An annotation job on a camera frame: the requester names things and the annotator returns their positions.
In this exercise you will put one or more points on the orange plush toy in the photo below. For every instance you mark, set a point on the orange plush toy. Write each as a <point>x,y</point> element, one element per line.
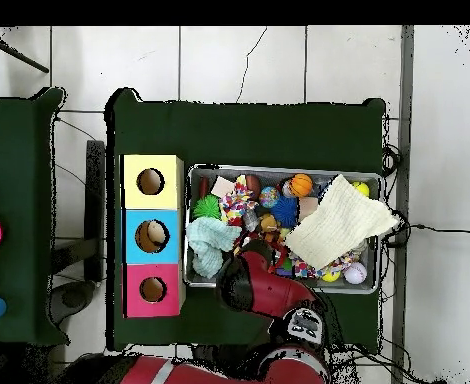
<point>269,224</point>

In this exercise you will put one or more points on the wooden three-hole box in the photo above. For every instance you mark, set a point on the wooden three-hole box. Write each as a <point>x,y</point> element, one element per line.
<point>171,236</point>

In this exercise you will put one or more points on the plain wooden cube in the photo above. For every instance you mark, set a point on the plain wooden cube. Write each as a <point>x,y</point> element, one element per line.
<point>223,186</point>

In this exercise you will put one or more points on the cream waffle cloth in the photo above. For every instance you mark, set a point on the cream waffle cloth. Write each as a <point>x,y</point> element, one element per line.
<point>339,224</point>

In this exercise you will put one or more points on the mint green waffle cloth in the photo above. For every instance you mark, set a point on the mint green waffle cloth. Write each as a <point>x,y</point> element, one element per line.
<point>209,240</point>

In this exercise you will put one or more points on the globe print ball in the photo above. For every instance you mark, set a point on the globe print ball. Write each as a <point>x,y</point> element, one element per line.
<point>270,197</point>

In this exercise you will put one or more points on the black tripod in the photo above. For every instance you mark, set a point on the black tripod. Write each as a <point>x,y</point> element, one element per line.
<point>23,58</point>

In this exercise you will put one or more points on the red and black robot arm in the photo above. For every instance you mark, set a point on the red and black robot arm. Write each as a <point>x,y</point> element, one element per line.
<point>275,292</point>

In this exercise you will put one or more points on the orange basketball toy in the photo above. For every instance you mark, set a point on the orange basketball toy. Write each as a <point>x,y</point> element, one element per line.
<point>301,185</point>

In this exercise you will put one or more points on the green spiky ball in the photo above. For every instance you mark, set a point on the green spiky ball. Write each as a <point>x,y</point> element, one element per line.
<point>206,206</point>

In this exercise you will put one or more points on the colourful patterned cloth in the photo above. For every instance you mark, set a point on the colourful patterned cloth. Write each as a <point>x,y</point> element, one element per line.
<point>235,202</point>

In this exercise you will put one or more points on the blue spiky ball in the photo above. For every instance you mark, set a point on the blue spiky ball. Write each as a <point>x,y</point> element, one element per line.
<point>285,210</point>

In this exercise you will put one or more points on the white baseball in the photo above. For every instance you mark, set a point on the white baseball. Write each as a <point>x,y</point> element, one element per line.
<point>355,273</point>

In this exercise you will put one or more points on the brown football toy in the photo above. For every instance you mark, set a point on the brown football toy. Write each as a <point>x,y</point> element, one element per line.
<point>254,184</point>

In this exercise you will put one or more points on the dark green tablecloth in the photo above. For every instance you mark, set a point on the dark green tablecloth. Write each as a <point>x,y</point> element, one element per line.
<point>23,240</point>
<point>239,136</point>

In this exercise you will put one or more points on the black stand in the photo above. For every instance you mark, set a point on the black stand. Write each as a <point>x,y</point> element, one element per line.
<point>96,200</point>

